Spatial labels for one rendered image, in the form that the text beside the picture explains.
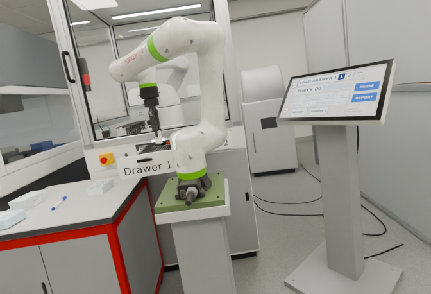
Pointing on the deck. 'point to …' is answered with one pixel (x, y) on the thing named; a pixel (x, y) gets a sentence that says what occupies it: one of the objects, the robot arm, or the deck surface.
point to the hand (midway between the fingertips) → (158, 137)
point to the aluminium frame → (56, 5)
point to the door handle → (67, 66)
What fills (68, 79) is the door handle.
